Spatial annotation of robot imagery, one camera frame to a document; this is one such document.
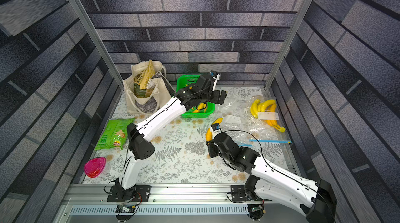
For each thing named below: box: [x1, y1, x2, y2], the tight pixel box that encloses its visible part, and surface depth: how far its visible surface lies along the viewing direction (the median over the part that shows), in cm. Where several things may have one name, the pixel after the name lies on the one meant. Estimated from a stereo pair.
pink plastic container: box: [83, 156, 107, 179], surface depth 74 cm
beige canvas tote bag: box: [123, 60, 174, 115], surface depth 92 cm
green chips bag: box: [94, 118, 136, 151], surface depth 89 cm
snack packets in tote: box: [133, 59, 158, 98], surface depth 95 cm
